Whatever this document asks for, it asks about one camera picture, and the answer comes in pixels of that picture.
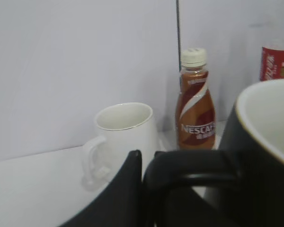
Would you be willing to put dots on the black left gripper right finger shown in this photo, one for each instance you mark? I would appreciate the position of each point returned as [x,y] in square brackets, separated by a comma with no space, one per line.
[183,207]

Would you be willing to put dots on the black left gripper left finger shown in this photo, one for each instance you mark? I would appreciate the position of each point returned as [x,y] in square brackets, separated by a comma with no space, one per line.
[118,204]

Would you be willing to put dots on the black ceramic mug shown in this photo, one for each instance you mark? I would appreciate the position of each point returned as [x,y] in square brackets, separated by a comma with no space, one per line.
[243,179]

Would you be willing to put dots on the white ceramic mug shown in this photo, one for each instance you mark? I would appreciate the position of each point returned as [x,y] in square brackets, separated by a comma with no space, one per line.
[121,129]

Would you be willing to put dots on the Nescafe coffee bottle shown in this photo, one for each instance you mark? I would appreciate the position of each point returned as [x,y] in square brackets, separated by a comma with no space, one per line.
[195,113]

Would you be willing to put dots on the cola bottle red label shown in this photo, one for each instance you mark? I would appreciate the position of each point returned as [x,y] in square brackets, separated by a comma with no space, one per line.
[272,61]

